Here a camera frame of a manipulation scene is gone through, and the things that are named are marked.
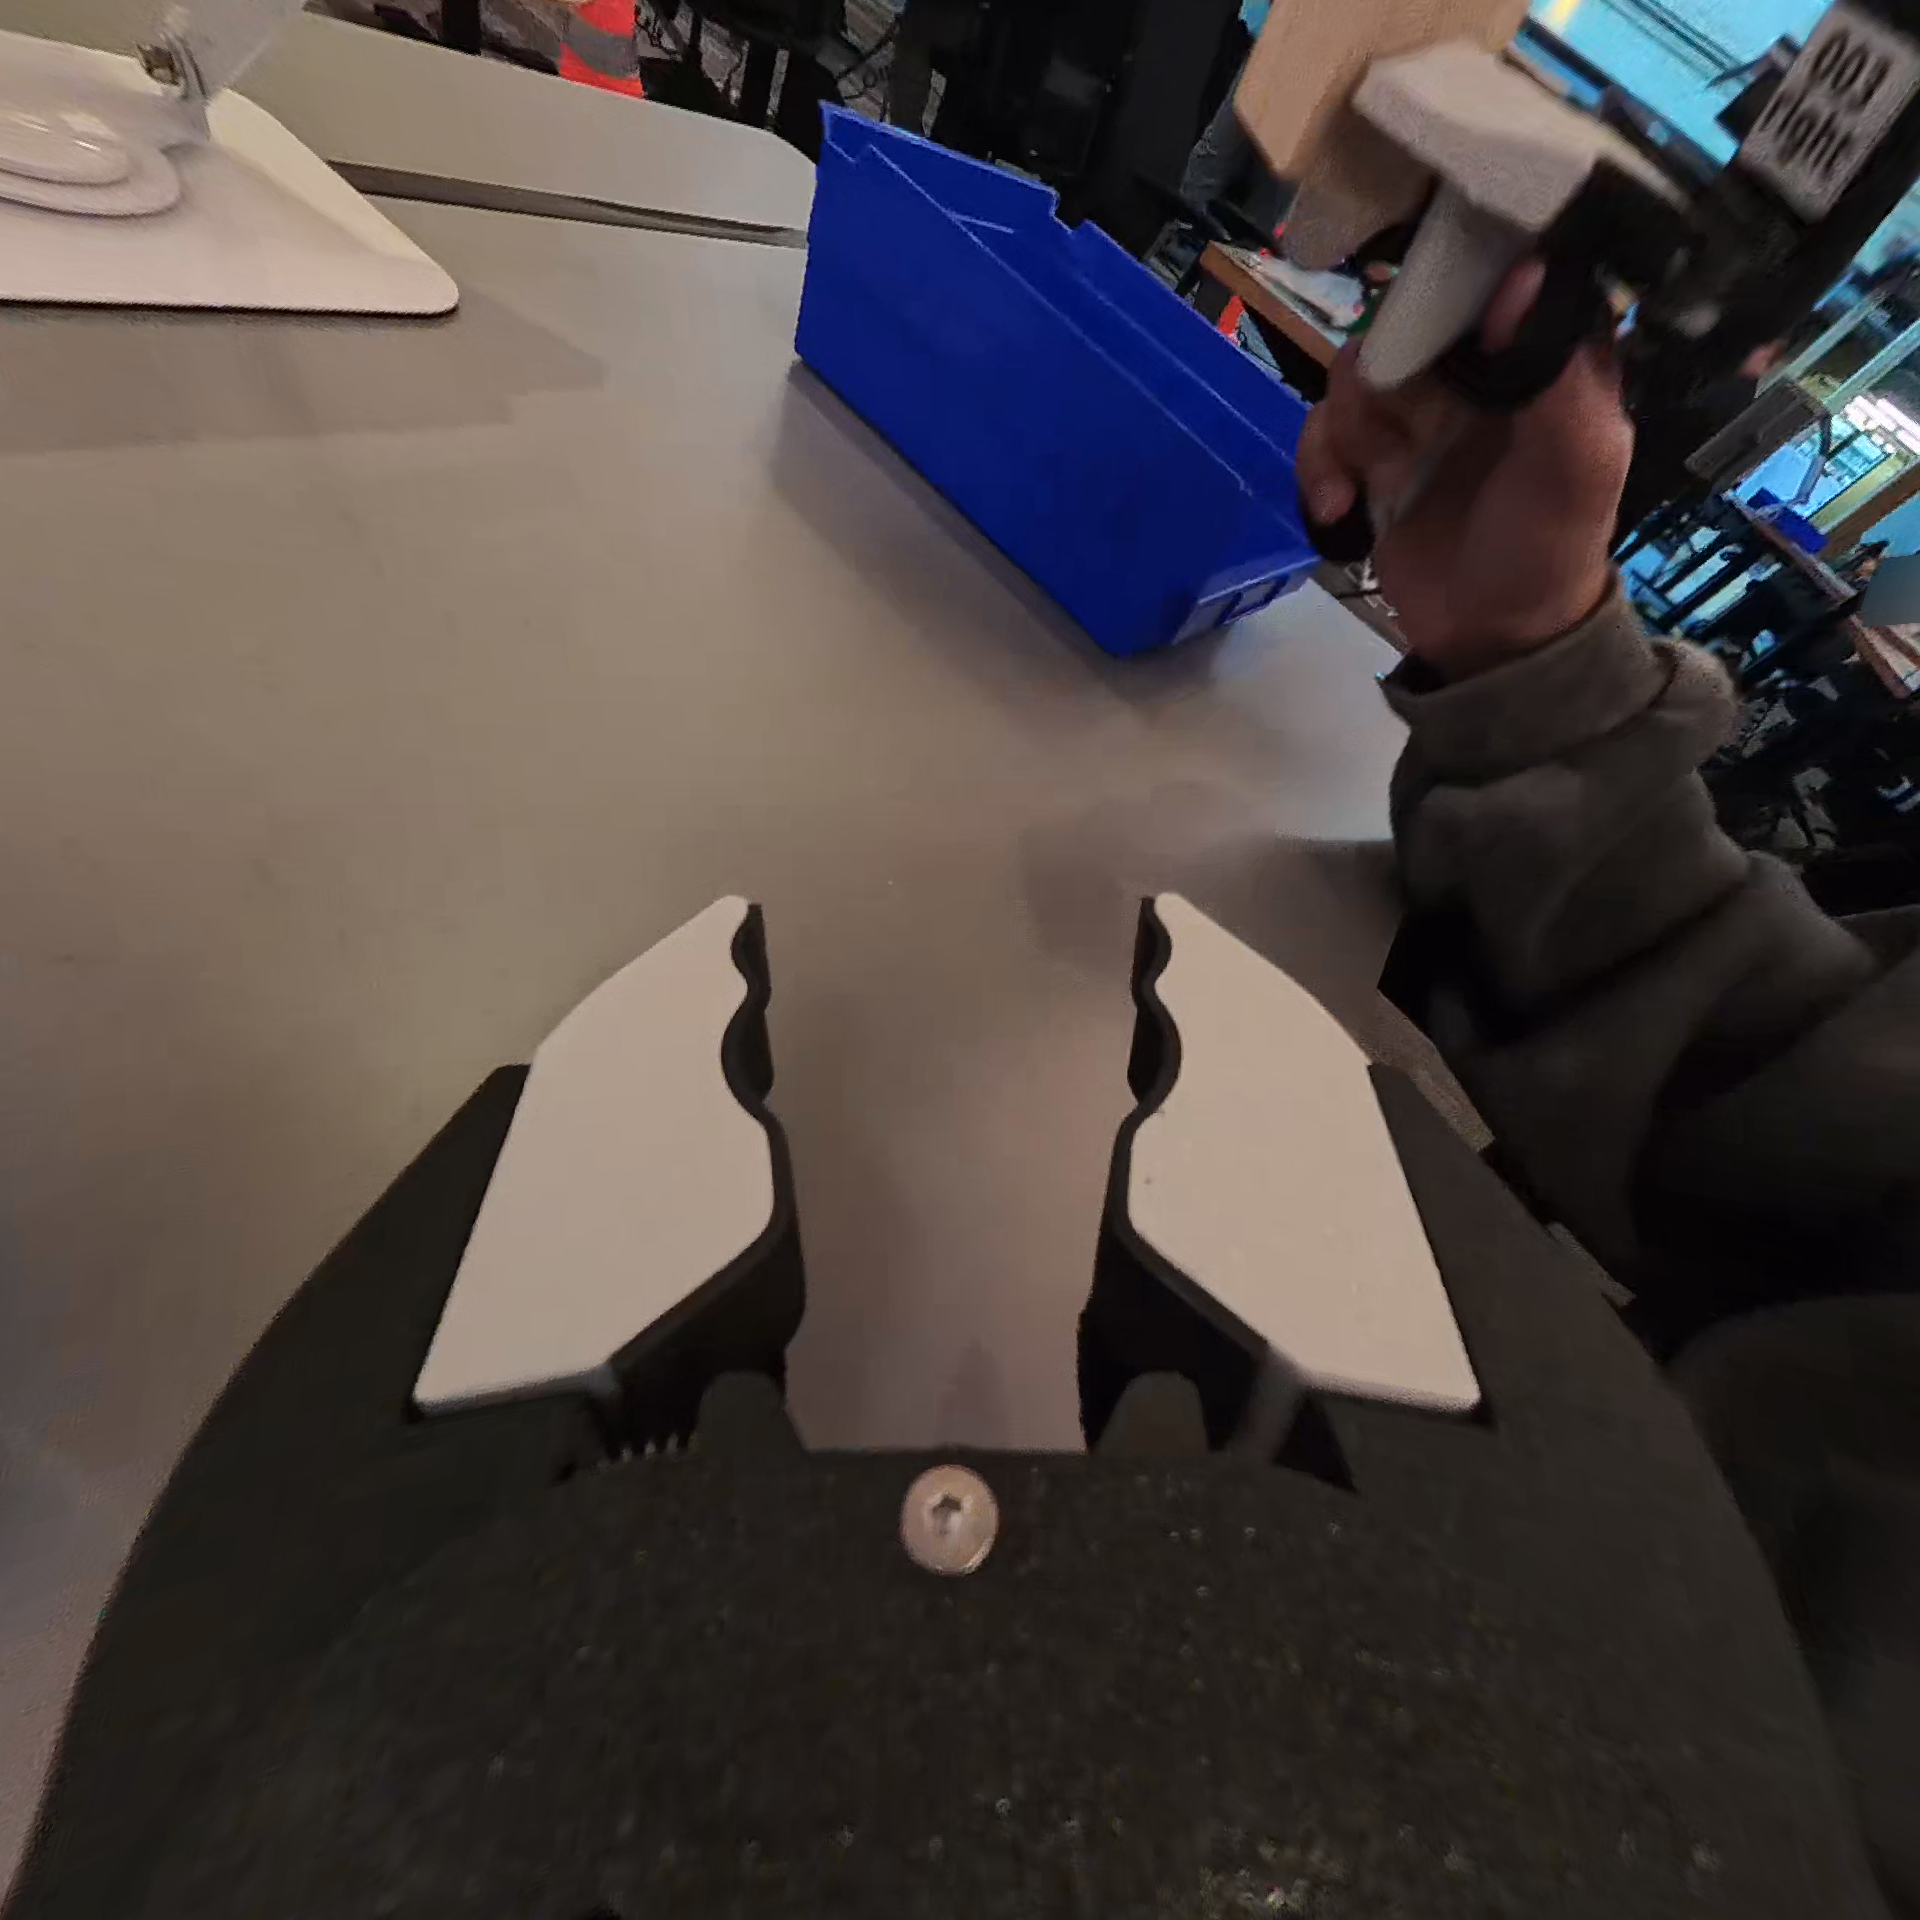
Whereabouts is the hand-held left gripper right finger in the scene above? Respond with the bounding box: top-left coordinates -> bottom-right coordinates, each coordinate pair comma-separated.
1077,891 -> 1490,1466

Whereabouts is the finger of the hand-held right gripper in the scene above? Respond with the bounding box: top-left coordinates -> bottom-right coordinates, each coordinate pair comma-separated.
1347,43 -> 1609,236
1277,147 -> 1418,279

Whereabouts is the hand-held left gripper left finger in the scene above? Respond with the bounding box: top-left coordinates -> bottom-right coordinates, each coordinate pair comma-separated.
411,891 -> 804,1459

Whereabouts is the wooden cube with blue stripe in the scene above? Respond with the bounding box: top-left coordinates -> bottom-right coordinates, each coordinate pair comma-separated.
1231,0 -> 1529,186

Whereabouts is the blue plastic bin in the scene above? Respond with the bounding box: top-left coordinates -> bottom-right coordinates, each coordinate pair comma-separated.
791,108 -> 1330,657

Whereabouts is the person's right forearm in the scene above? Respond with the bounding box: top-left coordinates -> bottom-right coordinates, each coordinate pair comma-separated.
1376,577 -> 1920,1323

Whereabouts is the person's right hand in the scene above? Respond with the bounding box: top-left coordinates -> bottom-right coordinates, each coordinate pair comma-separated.
1299,263 -> 1637,684

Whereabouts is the person's body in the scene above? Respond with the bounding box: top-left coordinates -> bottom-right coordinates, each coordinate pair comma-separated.
1668,1288 -> 1920,1920

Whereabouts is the orange traffic cone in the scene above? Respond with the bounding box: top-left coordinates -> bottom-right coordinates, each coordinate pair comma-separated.
560,0 -> 648,96

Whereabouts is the white stand with wooden board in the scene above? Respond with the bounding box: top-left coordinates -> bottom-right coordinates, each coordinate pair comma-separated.
0,0 -> 466,325

